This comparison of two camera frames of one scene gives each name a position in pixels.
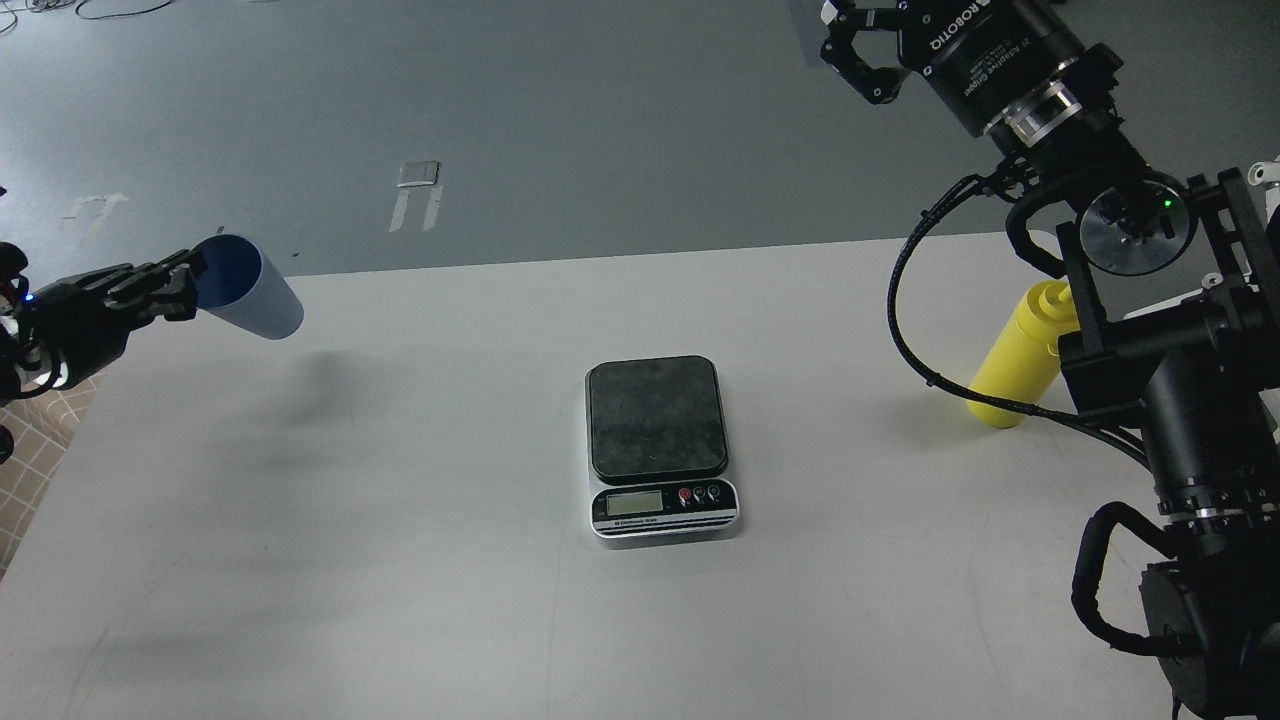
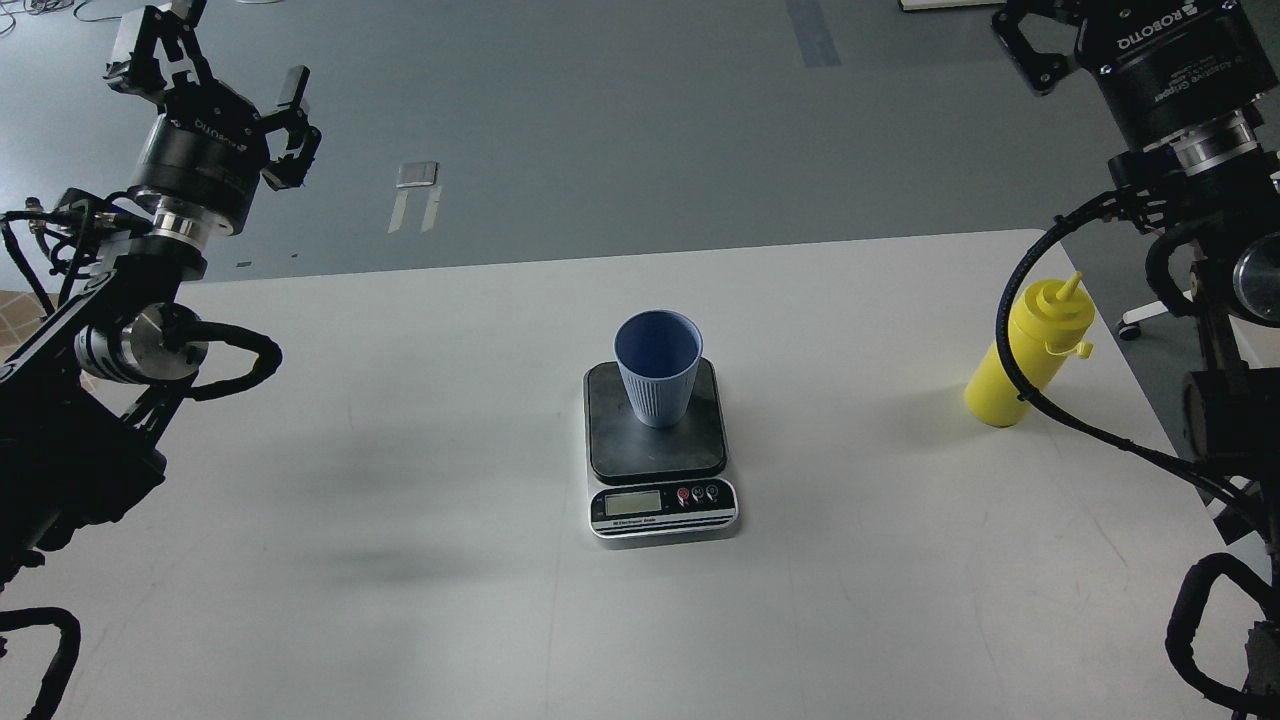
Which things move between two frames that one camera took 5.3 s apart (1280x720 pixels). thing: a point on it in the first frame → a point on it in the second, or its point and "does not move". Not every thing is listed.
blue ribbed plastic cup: x=238 y=285 → x=659 y=351
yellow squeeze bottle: x=1023 y=360 does not move
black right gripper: x=991 y=63 → x=1165 y=66
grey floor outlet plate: x=422 y=173 does not move
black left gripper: x=77 y=328 → x=208 y=147
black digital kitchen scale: x=658 y=450 does not move
